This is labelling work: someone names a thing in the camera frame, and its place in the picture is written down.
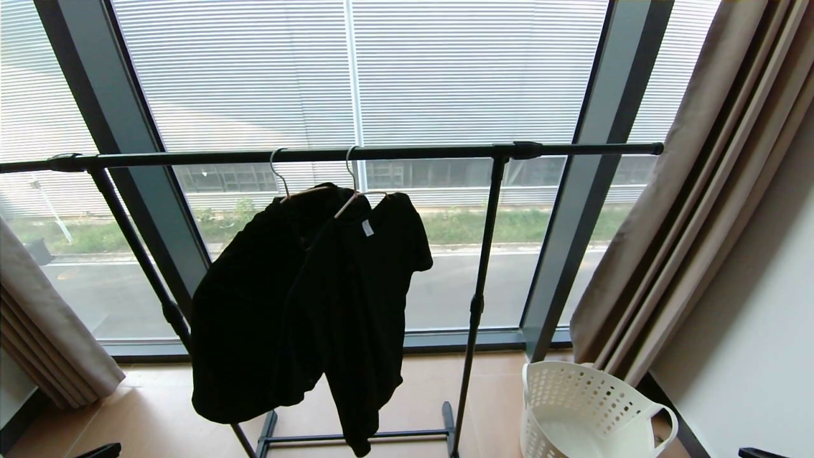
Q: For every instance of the beige curtain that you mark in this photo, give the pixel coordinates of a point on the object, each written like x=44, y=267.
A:
x=44, y=331
x=687, y=191

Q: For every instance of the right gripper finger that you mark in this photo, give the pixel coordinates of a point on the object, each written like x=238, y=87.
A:
x=757, y=454

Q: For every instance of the black clothes rack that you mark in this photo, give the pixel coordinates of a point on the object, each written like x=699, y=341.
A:
x=413, y=152

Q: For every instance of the white laundry basket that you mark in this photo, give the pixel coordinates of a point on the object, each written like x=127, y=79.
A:
x=572, y=432

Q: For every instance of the pink clothes hanger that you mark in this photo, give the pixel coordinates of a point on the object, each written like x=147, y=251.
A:
x=348, y=202
x=311, y=190

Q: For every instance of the black garment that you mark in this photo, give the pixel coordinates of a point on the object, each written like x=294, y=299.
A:
x=241, y=318
x=362, y=305

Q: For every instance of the window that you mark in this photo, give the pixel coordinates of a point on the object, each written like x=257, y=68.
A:
x=610, y=83

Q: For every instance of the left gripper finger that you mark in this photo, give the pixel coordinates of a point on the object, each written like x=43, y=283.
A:
x=102, y=451

